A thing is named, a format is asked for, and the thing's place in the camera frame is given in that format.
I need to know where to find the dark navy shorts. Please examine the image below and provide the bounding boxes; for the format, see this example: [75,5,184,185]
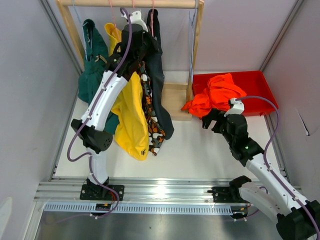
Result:
[145,9,175,140]

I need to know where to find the pink wire hanger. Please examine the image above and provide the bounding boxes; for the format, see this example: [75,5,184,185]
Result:
[150,0,155,38]

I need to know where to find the light blue wire hanger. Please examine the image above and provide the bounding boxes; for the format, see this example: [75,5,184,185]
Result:
[188,0,200,83]

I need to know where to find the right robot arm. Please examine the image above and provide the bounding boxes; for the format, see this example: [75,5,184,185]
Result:
[202,109,320,240]

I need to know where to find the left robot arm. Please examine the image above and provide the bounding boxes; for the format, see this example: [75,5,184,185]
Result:
[71,23,158,200]

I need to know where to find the pink hanger with yellow shorts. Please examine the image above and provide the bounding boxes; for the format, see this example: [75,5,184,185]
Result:
[108,0,120,39]

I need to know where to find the orange camouflage shorts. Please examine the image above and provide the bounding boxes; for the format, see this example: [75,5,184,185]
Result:
[138,61,166,156]

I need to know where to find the green shorts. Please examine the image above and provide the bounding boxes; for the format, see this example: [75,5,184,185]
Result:
[77,19,120,136]

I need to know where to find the blue hanger with green shorts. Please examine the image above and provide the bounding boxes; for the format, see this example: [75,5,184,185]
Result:
[71,0,94,62]

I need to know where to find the yellow shorts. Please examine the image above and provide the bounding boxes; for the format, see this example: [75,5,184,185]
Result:
[104,22,150,161]

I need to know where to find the wooden clothes rack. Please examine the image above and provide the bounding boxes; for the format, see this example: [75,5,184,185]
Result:
[55,0,205,121]

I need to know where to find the red plastic bin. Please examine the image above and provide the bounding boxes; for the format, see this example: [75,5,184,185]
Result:
[192,70,278,117]

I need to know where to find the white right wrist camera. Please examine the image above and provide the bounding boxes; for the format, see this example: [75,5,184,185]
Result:
[224,98,245,117]

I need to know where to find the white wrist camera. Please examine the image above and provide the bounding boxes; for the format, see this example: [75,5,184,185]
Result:
[224,98,245,117]
[121,10,149,33]

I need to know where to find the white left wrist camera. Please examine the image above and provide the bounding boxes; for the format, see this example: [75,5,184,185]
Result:
[121,10,149,33]

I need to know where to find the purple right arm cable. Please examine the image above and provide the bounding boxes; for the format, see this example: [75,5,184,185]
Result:
[237,95,320,238]

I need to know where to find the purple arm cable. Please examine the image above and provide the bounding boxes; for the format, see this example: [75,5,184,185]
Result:
[66,7,133,221]
[237,95,320,238]

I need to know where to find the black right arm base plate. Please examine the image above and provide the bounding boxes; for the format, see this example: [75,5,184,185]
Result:
[206,186,243,203]

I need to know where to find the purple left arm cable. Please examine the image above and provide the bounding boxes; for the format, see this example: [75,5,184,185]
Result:
[66,7,133,221]

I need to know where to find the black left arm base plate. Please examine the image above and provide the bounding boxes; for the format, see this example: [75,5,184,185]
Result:
[79,184,125,201]

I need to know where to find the slotted cable duct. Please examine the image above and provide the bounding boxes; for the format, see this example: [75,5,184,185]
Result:
[44,202,233,216]

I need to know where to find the aluminium mounting rail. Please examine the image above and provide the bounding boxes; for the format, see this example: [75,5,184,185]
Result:
[33,177,231,205]

